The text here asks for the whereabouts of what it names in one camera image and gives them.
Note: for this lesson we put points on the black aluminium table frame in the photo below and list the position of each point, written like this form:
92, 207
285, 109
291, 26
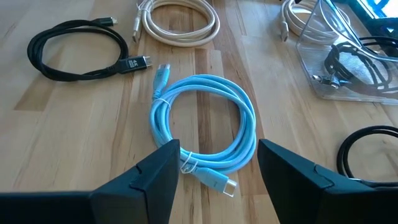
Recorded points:
377, 28

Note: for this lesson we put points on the clear plastic bin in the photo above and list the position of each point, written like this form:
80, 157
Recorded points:
311, 56

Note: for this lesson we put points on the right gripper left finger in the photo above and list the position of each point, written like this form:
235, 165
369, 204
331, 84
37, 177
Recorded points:
124, 202

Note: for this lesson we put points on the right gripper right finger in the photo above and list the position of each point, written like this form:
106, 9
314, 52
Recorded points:
311, 199

